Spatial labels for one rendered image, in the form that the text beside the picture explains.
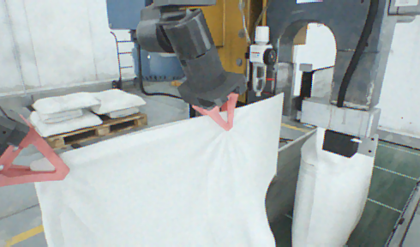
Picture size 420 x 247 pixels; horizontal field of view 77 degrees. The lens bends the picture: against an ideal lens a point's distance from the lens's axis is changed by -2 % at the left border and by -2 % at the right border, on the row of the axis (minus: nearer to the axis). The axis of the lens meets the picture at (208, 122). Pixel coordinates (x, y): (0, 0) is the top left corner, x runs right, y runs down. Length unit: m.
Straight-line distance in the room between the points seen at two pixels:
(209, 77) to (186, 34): 0.07
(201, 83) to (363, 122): 0.34
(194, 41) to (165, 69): 0.33
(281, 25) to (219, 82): 0.29
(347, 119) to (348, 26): 0.18
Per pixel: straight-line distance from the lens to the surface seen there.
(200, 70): 0.38
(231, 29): 0.74
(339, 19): 0.59
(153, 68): 0.69
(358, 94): 0.59
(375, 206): 1.62
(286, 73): 0.67
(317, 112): 0.62
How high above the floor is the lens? 1.21
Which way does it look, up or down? 19 degrees down
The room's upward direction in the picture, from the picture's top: straight up
